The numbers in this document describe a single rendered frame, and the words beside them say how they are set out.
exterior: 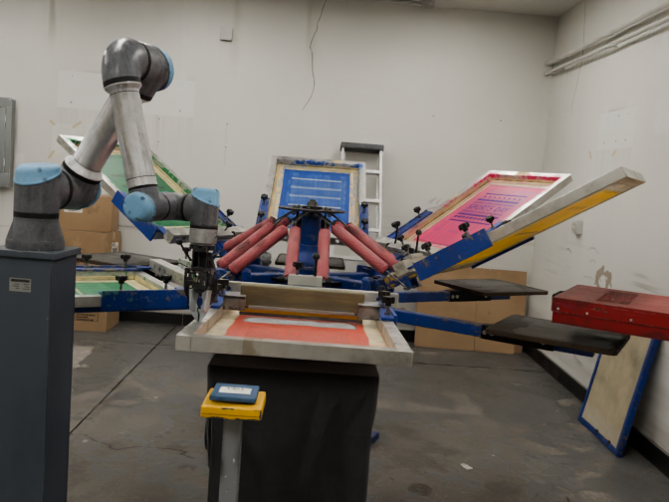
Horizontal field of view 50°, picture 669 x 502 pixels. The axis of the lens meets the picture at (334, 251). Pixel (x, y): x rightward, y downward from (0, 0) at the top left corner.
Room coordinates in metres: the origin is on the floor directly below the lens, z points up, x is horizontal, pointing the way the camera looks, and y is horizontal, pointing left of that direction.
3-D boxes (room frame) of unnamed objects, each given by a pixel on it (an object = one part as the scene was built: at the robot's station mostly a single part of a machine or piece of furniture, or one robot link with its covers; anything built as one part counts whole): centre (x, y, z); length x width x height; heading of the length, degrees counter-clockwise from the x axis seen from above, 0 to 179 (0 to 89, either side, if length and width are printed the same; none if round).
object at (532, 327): (2.84, -0.48, 0.91); 1.34 x 0.40 x 0.08; 61
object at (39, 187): (1.95, 0.82, 1.37); 0.13 x 0.12 x 0.14; 161
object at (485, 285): (3.51, -0.46, 0.91); 1.34 x 0.40 x 0.08; 121
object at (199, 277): (1.92, 0.36, 1.19); 0.09 x 0.08 x 0.12; 1
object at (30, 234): (1.94, 0.82, 1.25); 0.15 x 0.15 x 0.10
